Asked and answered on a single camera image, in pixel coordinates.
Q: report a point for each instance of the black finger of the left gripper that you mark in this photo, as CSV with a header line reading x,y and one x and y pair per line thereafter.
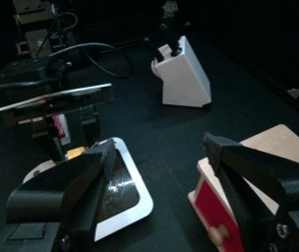
x,y
91,126
51,141

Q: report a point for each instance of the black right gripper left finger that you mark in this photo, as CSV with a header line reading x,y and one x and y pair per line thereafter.
x,y
47,193

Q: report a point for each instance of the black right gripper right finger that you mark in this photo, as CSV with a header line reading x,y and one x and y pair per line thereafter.
x,y
262,170

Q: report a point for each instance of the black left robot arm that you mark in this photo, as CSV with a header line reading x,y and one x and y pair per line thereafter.
x,y
36,23

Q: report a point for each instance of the salmon sushi toy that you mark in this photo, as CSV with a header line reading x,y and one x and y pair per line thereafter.
x,y
61,129

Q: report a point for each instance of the yellow egg sushi toy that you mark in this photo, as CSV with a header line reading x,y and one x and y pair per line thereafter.
x,y
75,152

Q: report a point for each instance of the white plate with black centre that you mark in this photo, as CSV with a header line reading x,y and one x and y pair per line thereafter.
x,y
130,193

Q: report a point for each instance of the white knife block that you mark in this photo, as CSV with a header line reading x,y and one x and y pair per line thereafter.
x,y
184,78

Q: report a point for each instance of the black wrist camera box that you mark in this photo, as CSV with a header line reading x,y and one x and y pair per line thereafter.
x,y
29,72

